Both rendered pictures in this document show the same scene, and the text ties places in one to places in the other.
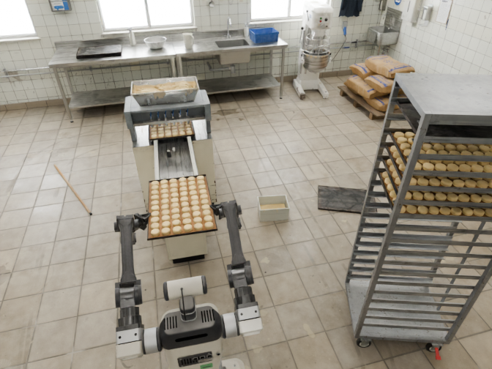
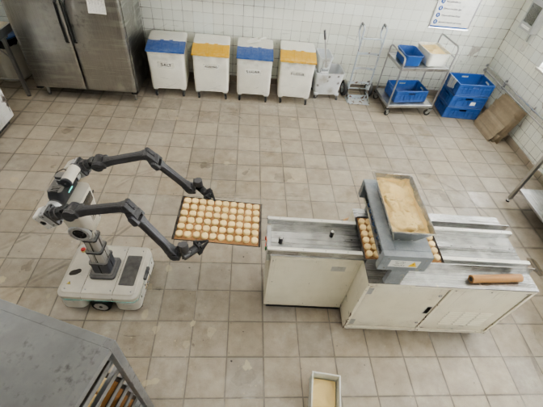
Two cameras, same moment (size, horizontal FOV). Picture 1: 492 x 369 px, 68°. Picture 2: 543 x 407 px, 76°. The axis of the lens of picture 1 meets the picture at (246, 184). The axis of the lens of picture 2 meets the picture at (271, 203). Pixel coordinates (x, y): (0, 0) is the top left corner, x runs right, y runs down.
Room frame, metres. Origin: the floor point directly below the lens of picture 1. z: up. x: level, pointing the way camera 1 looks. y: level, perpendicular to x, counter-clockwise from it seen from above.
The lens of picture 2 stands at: (2.31, -1.12, 2.92)
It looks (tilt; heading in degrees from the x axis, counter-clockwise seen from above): 46 degrees down; 96
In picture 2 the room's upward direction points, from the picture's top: 8 degrees clockwise
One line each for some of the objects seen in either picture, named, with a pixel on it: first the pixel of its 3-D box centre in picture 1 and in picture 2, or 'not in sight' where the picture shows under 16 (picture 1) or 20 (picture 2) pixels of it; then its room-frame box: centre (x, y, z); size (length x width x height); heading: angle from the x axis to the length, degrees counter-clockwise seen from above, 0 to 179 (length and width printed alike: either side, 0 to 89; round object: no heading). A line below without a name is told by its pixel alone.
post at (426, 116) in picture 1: (383, 252); not in sight; (1.39, -0.76, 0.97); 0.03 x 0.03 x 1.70; 86
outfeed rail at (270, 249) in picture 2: (186, 124); (400, 257); (3.13, 0.57, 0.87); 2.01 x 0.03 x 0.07; 12
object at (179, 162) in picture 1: (180, 200); (307, 267); (2.50, 0.58, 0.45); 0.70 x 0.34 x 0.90; 12
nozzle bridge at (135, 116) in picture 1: (169, 117); (387, 229); (2.99, 0.69, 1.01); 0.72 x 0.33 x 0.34; 102
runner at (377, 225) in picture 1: (408, 227); not in sight; (1.78, -1.10, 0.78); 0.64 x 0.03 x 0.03; 86
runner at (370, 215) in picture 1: (412, 217); not in sight; (1.78, -1.10, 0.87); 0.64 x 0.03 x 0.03; 86
